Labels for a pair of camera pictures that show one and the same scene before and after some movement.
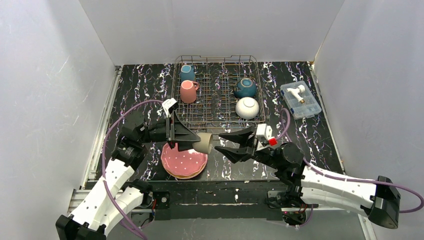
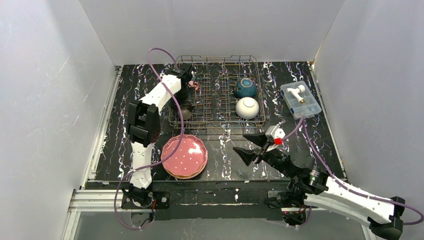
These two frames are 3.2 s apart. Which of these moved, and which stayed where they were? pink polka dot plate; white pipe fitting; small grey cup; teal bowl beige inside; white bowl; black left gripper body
Moved: small grey cup; black left gripper body
Stayed: teal bowl beige inside; white pipe fitting; pink polka dot plate; white bowl
